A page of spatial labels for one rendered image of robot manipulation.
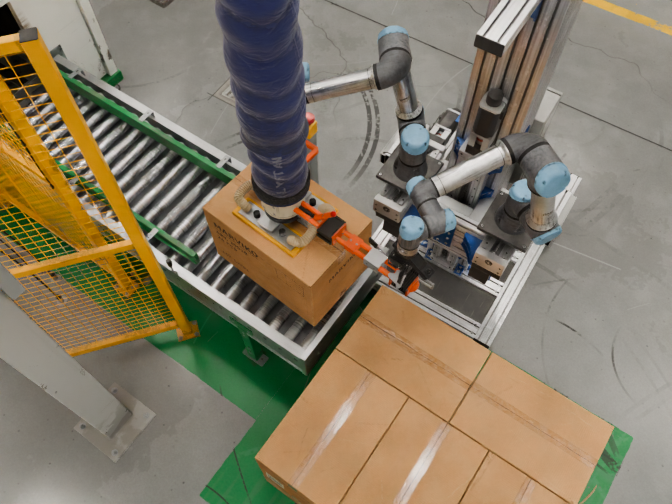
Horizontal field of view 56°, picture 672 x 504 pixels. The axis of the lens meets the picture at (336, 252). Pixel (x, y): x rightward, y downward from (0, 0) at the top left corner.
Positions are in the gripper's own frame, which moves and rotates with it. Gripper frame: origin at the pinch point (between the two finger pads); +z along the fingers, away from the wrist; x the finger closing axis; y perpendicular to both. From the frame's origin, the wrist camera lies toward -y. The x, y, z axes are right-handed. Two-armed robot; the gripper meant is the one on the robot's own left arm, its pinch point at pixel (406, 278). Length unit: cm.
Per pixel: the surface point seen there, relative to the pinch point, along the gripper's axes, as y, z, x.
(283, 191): 52, -17, 7
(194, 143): 151, 60, -26
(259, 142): 57, -45, 11
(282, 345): 38, 62, 33
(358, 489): -26, 68, 59
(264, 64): 53, -79, 8
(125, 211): 100, -5, 46
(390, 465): -30, 67, 44
